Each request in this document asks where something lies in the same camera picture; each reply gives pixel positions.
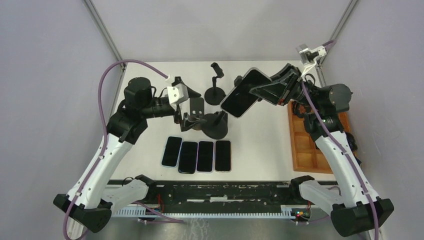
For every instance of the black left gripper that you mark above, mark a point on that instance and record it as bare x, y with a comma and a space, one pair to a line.
187, 122

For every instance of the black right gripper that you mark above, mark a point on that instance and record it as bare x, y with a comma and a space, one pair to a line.
279, 88

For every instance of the wooden base black phone stand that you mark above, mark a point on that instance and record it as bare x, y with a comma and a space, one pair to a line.
196, 112

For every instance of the light blue cased phone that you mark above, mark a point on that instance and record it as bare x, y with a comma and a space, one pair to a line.
171, 152

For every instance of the black round stand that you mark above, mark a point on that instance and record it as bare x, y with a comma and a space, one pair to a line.
214, 95
215, 125

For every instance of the white cased phone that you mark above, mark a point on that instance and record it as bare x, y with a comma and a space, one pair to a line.
240, 100

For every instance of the black phone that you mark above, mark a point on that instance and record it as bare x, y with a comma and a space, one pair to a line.
188, 157
223, 157

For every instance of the white framed small phone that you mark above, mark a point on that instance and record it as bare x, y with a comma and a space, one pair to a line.
205, 157

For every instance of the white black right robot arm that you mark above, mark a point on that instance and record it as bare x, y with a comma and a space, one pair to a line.
358, 208

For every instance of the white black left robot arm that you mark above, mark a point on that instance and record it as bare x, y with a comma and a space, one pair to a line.
88, 202

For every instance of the orange compartment tray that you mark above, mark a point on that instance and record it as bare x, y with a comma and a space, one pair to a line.
306, 157

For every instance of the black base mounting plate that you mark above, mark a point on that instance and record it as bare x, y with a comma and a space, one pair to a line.
222, 197

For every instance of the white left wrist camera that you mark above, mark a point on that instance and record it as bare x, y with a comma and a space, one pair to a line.
177, 91

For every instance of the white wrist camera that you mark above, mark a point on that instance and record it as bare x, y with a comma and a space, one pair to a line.
177, 91
309, 57

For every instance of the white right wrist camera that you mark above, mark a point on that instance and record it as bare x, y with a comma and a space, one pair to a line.
309, 57

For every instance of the white slotted cable duct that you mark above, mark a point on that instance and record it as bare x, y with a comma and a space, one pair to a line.
134, 211

